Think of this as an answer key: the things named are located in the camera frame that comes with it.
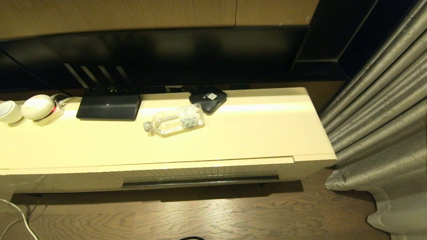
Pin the cream cabinet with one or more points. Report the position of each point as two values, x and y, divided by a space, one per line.
166 140

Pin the black set-top box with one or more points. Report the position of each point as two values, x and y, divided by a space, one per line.
208 97

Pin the clear plastic water bottle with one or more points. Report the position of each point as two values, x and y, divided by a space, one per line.
176 120

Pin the black television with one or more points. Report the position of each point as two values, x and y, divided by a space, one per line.
156 56

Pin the black wifi router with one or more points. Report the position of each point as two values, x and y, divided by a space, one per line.
108 105

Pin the grey curtain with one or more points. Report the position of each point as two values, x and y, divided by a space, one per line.
383 126

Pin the white round device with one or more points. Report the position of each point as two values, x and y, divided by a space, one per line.
39 108
9 112

